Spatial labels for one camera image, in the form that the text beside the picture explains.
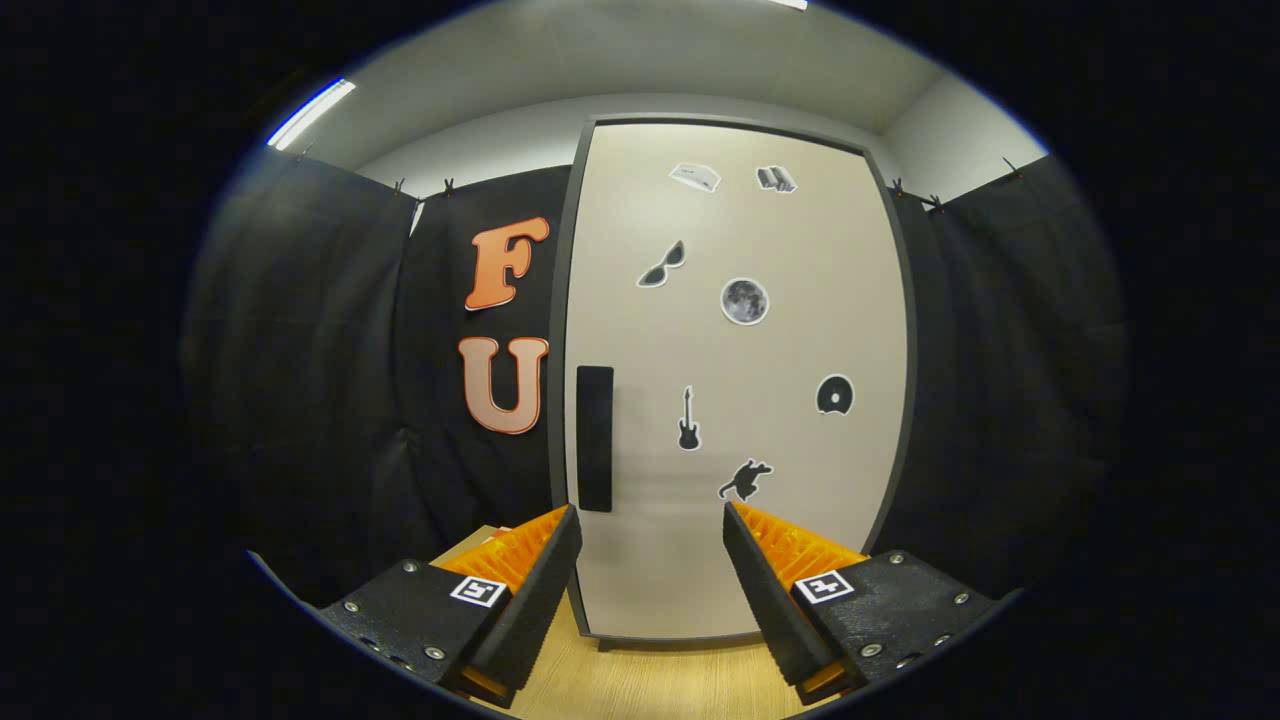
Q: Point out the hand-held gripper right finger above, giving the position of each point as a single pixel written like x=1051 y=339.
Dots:
x=770 y=610

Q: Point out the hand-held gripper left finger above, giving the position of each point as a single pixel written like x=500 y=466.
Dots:
x=535 y=610

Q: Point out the beige shoe cabinet door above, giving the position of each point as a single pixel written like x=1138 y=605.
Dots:
x=800 y=470

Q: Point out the dark grey shoe cabinet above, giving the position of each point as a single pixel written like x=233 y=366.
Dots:
x=557 y=400

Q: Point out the black backdrop cloth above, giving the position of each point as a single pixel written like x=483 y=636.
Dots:
x=300 y=400

